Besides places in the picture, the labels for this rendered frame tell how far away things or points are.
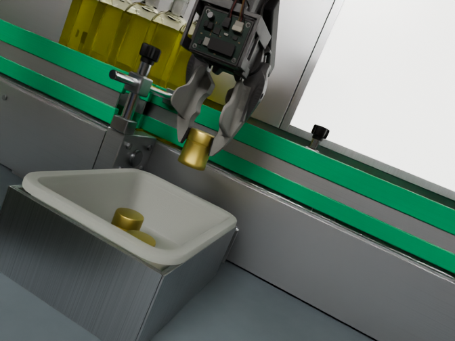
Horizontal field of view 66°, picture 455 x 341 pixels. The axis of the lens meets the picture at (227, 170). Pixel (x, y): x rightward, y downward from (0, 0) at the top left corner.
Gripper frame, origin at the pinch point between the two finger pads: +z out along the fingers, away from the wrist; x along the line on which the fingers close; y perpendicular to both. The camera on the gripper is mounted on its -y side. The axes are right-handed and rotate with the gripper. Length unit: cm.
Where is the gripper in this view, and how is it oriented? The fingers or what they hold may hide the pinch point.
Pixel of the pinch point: (201, 139)
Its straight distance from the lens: 43.0
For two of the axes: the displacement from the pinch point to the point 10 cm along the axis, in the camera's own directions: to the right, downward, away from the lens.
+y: -2.7, 0.3, -9.6
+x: 8.8, 4.1, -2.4
